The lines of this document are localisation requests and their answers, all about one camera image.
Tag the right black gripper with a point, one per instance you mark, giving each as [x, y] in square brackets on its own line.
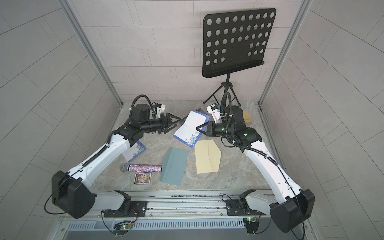
[212, 130]

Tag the small colourful picture card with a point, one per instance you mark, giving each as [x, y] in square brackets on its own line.
[142, 178]

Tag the teal blue envelope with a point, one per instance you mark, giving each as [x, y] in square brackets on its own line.
[174, 164]

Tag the green circuit board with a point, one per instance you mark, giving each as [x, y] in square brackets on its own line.
[124, 226]
[251, 225]

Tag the white ventilation grille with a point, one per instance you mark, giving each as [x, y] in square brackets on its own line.
[162, 224]

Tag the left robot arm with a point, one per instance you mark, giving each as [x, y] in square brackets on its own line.
[70, 190]

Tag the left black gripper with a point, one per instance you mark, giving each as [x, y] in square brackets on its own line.
[164, 124]

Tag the tan kraft envelope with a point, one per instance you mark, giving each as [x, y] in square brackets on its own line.
[247, 117]

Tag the left green circuit board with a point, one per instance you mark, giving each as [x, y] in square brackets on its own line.
[124, 226]

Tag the right green circuit board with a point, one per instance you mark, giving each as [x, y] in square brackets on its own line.
[251, 225]

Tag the glittery purple microphone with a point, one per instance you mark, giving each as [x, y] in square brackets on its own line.
[140, 168]

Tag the cream yellow envelope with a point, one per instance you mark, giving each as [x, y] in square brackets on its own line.
[208, 157]

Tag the black perforated music stand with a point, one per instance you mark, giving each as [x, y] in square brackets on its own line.
[235, 41]

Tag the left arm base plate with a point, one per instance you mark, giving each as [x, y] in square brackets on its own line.
[139, 208]

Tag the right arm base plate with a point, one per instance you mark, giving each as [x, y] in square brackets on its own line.
[234, 209]

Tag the dark grey envelope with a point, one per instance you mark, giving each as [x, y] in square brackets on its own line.
[195, 118]

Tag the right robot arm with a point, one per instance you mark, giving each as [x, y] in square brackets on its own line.
[291, 205]

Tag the aluminium rail frame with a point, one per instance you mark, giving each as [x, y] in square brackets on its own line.
[187, 204]

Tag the white letter with blue print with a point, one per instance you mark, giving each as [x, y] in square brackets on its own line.
[134, 151]

